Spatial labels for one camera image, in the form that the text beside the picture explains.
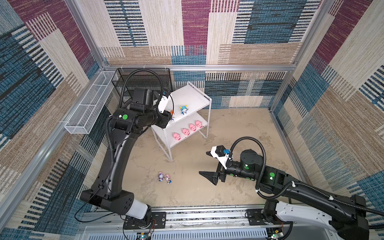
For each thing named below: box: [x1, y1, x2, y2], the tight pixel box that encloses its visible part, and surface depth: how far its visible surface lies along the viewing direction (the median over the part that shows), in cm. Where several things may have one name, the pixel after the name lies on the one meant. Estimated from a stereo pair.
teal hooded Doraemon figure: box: [179, 105, 189, 115], surface depth 73 cm
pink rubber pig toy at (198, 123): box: [195, 120, 203, 128], surface depth 91 cm
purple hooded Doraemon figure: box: [158, 171, 165, 182], surface depth 87 cm
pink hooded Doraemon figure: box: [165, 173, 172, 185], surface depth 87 cm
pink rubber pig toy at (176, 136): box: [172, 132, 181, 141], surface depth 85 cm
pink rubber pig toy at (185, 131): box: [181, 128, 190, 136], surface depth 87 cm
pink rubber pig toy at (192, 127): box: [189, 123, 197, 132], surface depth 89 cm
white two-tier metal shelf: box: [151, 81, 212, 163], surface depth 83 cm
